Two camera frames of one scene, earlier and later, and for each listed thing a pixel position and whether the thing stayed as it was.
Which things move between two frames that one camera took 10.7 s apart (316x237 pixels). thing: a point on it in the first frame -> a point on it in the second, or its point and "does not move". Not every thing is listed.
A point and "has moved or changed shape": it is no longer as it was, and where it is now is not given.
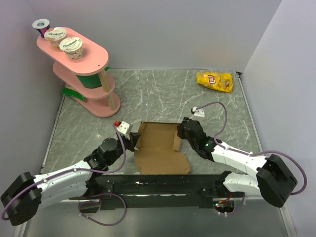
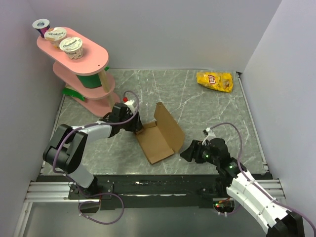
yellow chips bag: x=221 y=81 does not move
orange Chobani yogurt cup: x=55 y=35 does not move
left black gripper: x=132 y=140 -> x=137 y=125
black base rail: x=121 y=191 does not move
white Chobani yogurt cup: x=73 y=47 does not move
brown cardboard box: x=157 y=151 has moved or changed shape
